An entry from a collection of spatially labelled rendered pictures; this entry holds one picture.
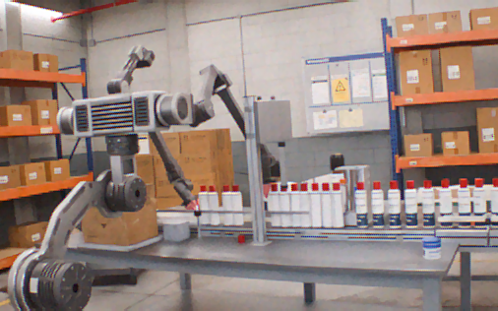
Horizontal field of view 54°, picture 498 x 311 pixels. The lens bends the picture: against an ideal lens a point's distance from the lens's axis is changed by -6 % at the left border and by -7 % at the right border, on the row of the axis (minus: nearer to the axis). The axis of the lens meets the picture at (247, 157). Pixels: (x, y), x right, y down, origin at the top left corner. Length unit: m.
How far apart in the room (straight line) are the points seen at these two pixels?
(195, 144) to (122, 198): 3.92
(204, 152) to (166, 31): 2.49
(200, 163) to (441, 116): 3.04
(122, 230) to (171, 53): 5.46
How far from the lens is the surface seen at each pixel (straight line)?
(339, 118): 6.74
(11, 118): 6.31
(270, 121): 2.32
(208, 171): 5.89
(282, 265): 2.01
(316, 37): 7.01
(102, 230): 2.60
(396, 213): 2.28
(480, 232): 2.21
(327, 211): 2.38
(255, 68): 7.22
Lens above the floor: 1.35
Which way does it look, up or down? 3 degrees down
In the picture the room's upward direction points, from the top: 4 degrees counter-clockwise
